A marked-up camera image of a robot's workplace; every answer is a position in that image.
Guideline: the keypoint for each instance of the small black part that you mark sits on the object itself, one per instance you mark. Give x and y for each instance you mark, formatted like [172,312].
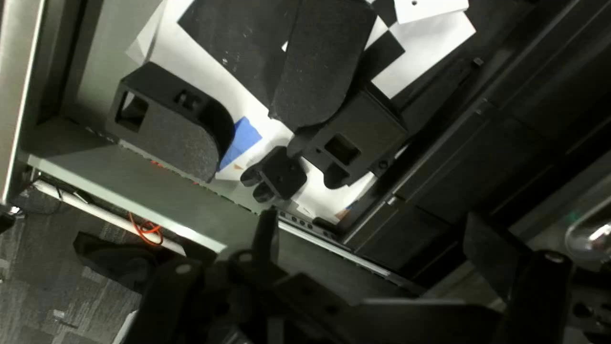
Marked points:
[275,177]

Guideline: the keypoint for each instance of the black cube part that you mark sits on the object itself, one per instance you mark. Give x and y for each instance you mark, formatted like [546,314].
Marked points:
[172,121]

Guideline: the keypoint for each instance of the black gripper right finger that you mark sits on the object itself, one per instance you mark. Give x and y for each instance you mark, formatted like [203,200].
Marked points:
[544,291]

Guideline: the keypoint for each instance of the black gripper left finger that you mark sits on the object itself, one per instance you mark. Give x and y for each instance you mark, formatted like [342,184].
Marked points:
[245,299]

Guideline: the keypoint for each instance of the open grey drawer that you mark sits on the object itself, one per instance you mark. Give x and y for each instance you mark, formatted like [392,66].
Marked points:
[512,125]

